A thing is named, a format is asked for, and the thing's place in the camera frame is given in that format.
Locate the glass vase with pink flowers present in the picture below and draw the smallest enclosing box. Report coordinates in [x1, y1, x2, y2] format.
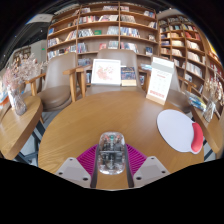
[2, 53, 44, 117]

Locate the white and red table sign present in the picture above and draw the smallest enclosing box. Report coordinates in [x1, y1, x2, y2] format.
[145, 56, 175, 106]

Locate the stack of colourful books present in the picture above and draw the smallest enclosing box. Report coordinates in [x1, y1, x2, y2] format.
[184, 90, 208, 112]

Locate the glass vase with beige flowers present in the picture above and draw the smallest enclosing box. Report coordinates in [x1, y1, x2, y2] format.
[201, 74, 224, 123]

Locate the dark cover book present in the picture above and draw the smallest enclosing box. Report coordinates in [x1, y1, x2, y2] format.
[120, 66, 138, 87]

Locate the white hanging ceiling sign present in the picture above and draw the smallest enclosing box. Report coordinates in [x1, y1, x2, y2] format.
[26, 13, 54, 25]

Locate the white framed picture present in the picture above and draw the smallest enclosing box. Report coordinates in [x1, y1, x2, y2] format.
[90, 58, 122, 87]

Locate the white mouse pad, red wrist rest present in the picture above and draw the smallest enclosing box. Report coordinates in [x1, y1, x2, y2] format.
[156, 108, 205, 155]

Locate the small distant bookshelf unit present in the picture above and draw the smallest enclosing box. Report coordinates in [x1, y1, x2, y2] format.
[13, 46, 33, 66]

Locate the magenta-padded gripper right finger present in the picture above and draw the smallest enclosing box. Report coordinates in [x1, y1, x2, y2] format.
[124, 143, 172, 189]

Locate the wide wooden bookshelf unit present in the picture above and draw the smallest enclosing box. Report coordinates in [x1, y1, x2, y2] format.
[45, 1, 158, 68]

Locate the stack of light blue books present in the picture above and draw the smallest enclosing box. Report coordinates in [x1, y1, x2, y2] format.
[139, 63, 153, 72]

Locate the transparent computer mouse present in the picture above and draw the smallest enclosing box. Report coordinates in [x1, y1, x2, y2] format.
[97, 131, 128, 176]

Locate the round wooden side table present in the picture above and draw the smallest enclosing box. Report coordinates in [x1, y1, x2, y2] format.
[189, 104, 224, 159]
[0, 94, 44, 161]

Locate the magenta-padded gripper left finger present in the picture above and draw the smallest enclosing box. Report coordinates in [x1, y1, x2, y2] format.
[54, 143, 100, 189]

